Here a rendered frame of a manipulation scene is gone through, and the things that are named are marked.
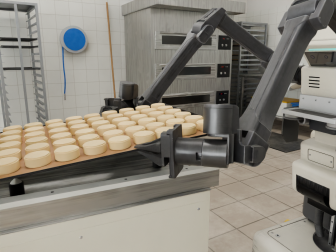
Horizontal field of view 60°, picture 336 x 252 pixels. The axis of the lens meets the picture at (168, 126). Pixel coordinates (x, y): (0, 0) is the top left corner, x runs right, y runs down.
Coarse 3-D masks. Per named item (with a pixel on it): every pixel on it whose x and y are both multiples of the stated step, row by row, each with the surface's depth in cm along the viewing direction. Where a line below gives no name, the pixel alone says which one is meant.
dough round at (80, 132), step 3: (81, 129) 75; (84, 129) 75; (87, 129) 75; (90, 129) 74; (93, 129) 75; (75, 132) 73; (78, 132) 72; (81, 132) 72; (84, 132) 72; (87, 132) 72; (90, 132) 72; (93, 132) 73; (75, 135) 72; (78, 135) 72; (75, 138) 73
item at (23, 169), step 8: (0, 136) 82; (48, 136) 78; (72, 136) 77; (184, 136) 70; (24, 144) 73; (24, 152) 67; (80, 152) 64; (104, 152) 63; (112, 152) 62; (56, 160) 60; (72, 160) 59; (80, 160) 59; (24, 168) 57; (32, 168) 57; (40, 168) 56; (0, 176) 54; (8, 176) 54
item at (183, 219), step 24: (96, 168) 93; (120, 168) 93; (144, 168) 93; (168, 168) 93; (0, 192) 76; (24, 192) 70; (192, 192) 76; (72, 216) 65; (96, 216) 66; (120, 216) 69; (144, 216) 71; (168, 216) 74; (192, 216) 78; (0, 240) 59; (24, 240) 61; (48, 240) 63; (72, 240) 65; (96, 240) 67; (120, 240) 70; (144, 240) 73; (168, 240) 76; (192, 240) 79
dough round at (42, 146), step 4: (32, 144) 65; (36, 144) 65; (40, 144) 65; (44, 144) 65; (48, 144) 65; (28, 148) 63; (32, 148) 62; (36, 148) 62; (40, 148) 63; (44, 148) 63; (48, 148) 64; (28, 152) 62
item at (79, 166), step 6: (114, 156) 97; (120, 156) 98; (126, 156) 99; (132, 156) 100; (138, 156) 101; (144, 156) 102; (84, 162) 93; (90, 162) 94; (96, 162) 95; (102, 162) 96; (108, 162) 96; (114, 162) 97; (60, 168) 90; (66, 168) 91; (72, 168) 92; (30, 174) 87; (36, 174) 88
